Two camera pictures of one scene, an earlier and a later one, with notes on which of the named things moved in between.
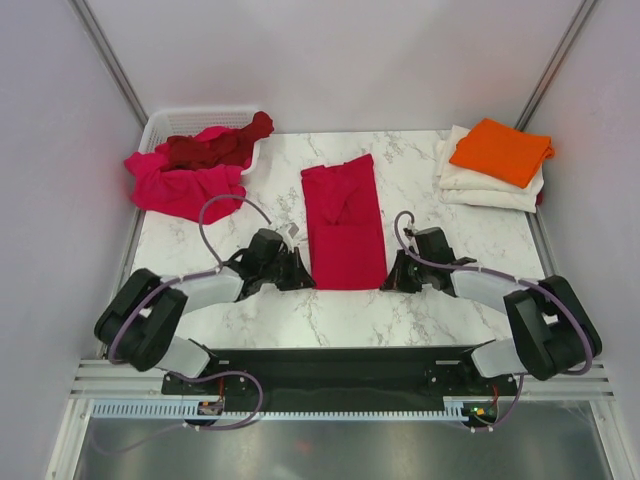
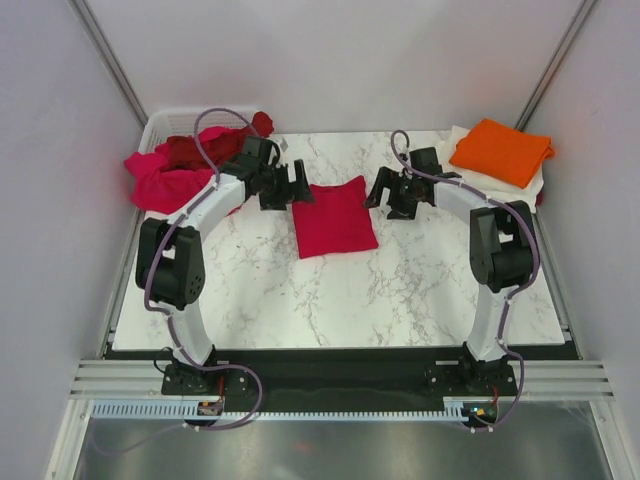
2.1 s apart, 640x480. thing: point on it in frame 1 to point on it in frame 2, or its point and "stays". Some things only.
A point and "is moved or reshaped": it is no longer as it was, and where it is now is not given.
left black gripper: x=302 y=279 to x=296 y=189
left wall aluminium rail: x=109 y=57 stays
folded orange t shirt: x=504 y=151 stays
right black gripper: x=397 y=277 to x=387 y=177
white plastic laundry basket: x=170 y=123 stays
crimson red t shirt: x=345 y=225 is moved or reshaped
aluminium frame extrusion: x=96 y=379 stays
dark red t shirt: x=189 y=153 stays
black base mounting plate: x=350 y=378 stays
